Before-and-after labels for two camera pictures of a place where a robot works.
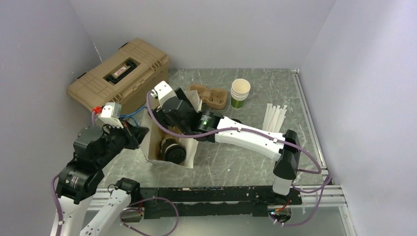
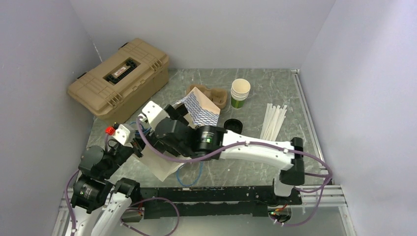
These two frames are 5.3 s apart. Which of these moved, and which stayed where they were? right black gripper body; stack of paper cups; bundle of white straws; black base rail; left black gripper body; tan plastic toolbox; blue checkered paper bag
Moved: left black gripper body; right black gripper body; blue checkered paper bag
Stayed: black base rail; tan plastic toolbox; bundle of white straws; stack of paper cups
